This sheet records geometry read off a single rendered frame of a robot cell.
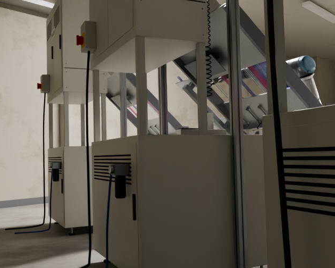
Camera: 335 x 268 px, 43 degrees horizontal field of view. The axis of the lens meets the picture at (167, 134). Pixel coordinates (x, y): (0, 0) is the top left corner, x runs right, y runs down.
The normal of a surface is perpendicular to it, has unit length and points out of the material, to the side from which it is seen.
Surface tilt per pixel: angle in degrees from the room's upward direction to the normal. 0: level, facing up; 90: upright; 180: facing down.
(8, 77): 90
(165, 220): 90
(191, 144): 90
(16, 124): 90
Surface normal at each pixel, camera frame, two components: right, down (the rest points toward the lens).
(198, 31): 0.42, -0.06
